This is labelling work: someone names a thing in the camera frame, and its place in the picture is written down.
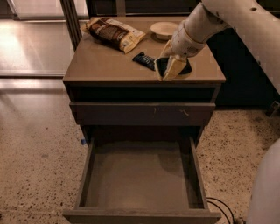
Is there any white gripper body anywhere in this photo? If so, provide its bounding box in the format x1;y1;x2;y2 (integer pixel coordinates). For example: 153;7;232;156
170;20;206;59

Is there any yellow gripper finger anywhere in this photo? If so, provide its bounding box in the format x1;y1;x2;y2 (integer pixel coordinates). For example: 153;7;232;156
163;56;186;81
160;41;173;58

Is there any green yellow sponge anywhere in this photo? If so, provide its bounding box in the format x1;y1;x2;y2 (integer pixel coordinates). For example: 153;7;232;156
155;57;192;81

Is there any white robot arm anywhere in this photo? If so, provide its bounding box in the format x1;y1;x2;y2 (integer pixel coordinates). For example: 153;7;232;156
161;0;280;224

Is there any brown drawer cabinet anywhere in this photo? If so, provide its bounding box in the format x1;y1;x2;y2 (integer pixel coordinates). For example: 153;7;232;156
63;17;225;142

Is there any closed top drawer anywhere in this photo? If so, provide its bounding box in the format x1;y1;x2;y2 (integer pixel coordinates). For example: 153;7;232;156
70;101;215;126

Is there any open middle drawer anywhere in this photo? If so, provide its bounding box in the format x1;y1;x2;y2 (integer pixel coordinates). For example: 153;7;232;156
63;137;221;224

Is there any white bowl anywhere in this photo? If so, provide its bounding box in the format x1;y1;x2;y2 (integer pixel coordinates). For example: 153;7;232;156
150;22;179;40

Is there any dark blue snack packet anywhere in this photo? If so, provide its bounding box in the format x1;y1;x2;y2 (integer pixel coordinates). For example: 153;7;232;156
132;52;155;71

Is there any brown chip bag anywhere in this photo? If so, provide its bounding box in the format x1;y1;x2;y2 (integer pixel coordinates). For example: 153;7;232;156
81;17;145;53

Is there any blue tape piece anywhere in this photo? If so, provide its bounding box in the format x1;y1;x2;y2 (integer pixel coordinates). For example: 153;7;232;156
80;139;87;145

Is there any black floor cable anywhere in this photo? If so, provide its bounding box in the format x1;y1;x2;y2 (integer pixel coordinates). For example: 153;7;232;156
206;196;236;224

